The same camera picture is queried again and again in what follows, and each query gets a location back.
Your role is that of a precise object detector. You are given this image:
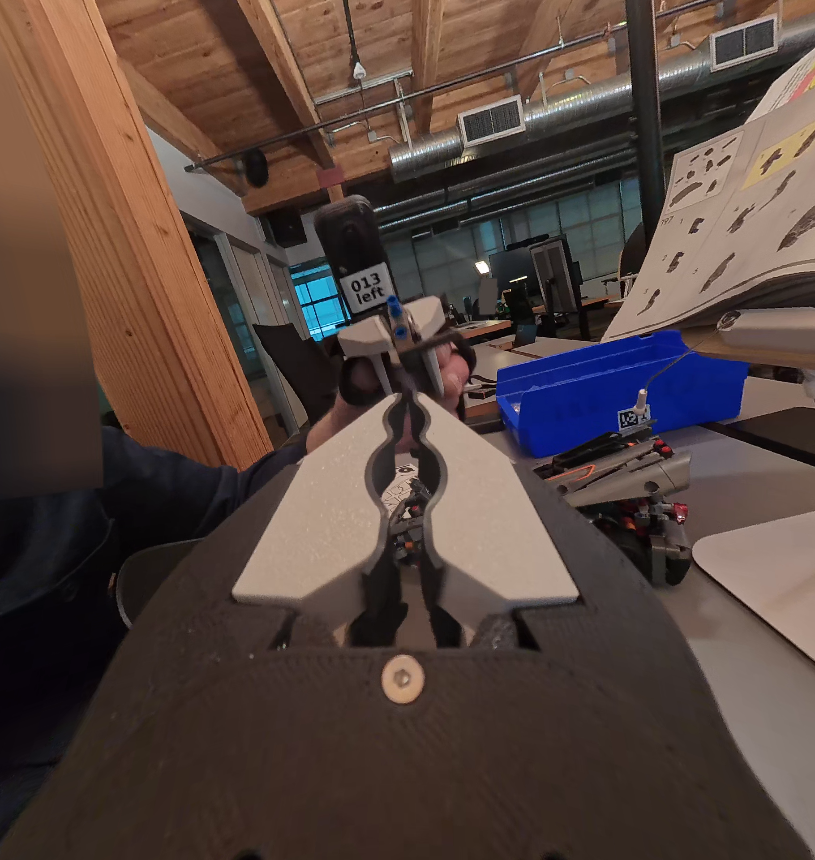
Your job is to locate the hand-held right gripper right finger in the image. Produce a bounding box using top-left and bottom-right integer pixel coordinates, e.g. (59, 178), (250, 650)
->
(411, 391), (581, 649)

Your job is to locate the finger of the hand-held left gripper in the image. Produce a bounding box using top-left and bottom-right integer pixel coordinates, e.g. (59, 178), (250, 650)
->
(337, 314), (396, 399)
(407, 296), (446, 399)

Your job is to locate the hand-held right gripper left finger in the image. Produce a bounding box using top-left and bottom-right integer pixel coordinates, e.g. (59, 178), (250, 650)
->
(232, 393), (408, 649)

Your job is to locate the black beam with blue pins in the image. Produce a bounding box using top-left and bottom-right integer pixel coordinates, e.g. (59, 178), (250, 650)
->
(384, 294), (462, 397)

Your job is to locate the grey lego car model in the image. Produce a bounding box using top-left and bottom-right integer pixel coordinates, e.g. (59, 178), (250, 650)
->
(384, 430), (694, 587)

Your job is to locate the lego instruction booklet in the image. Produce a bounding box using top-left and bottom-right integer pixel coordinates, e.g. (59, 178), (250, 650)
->
(601, 104), (815, 344)

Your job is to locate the person's left hand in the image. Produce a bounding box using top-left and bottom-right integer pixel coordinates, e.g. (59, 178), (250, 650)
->
(305, 349), (473, 454)

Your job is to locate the black monitor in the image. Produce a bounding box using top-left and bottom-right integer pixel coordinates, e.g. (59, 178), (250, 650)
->
(488, 249), (536, 283)

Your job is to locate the tall grey cabinet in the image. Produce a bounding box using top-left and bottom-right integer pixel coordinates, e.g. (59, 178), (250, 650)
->
(530, 235), (583, 317)

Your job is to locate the blue storage bin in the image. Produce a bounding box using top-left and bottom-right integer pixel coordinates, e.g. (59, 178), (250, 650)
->
(496, 329), (750, 458)

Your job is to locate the black chair armrest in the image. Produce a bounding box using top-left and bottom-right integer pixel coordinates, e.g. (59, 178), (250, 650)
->
(115, 537), (203, 629)

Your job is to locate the white air vent grille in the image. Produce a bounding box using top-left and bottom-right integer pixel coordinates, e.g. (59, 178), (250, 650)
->
(458, 95), (524, 147)
(710, 15), (779, 71)

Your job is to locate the brown curved chair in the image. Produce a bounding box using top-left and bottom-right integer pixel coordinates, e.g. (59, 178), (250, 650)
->
(619, 222), (650, 297)

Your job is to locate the wooden pillar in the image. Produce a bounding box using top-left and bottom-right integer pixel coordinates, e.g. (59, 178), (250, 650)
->
(0, 0), (274, 471)

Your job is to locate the white book stand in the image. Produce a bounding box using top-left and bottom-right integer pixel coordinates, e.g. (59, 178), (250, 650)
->
(676, 305), (815, 679)

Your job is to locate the person's navy jacket torso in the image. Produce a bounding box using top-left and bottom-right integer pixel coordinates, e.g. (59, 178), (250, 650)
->
(0, 487), (133, 841)

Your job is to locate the black steel column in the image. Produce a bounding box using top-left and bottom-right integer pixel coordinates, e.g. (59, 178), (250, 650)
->
(626, 0), (667, 236)

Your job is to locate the white instruction sheet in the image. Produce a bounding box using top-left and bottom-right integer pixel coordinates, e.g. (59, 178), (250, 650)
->
(750, 30), (815, 125)

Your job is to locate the page holder cord white tip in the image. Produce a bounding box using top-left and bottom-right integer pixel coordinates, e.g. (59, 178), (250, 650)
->
(635, 321), (734, 412)

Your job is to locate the silver ventilation duct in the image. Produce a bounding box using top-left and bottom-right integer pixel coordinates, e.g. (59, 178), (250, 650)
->
(389, 13), (815, 182)

